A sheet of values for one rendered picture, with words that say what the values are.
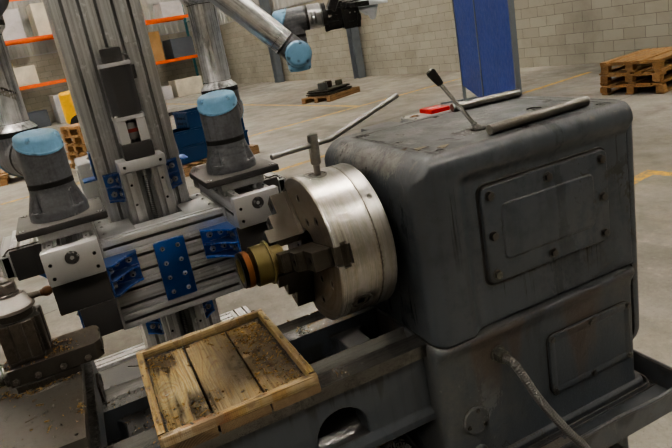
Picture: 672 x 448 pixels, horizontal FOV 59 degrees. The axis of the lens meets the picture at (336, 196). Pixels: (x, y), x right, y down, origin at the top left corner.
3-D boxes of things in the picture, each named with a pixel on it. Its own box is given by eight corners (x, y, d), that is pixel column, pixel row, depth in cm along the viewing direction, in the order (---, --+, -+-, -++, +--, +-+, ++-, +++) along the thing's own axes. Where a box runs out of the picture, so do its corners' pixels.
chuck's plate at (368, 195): (338, 267, 149) (321, 149, 138) (404, 325, 122) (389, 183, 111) (326, 272, 148) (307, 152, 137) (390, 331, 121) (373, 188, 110)
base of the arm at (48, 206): (31, 216, 166) (20, 182, 163) (87, 201, 172) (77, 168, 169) (30, 227, 153) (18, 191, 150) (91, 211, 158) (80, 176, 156)
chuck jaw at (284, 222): (314, 236, 130) (294, 191, 134) (318, 227, 126) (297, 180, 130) (267, 251, 126) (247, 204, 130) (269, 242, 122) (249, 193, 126)
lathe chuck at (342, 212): (326, 272, 148) (307, 152, 137) (390, 331, 121) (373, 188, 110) (293, 283, 145) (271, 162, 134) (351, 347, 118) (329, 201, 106)
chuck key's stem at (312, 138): (318, 190, 121) (310, 136, 117) (312, 188, 123) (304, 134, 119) (326, 187, 122) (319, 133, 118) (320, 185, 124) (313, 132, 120)
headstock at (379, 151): (513, 218, 181) (500, 92, 171) (651, 262, 139) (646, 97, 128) (340, 280, 160) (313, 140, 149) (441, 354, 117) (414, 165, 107)
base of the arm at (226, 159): (202, 171, 185) (194, 140, 182) (247, 159, 191) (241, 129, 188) (214, 178, 172) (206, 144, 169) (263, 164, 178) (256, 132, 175)
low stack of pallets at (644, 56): (643, 78, 881) (642, 48, 869) (706, 75, 813) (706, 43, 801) (598, 95, 812) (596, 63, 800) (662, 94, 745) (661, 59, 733)
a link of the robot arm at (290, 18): (276, 38, 189) (270, 11, 187) (310, 32, 190) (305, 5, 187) (276, 38, 182) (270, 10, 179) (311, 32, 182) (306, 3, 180)
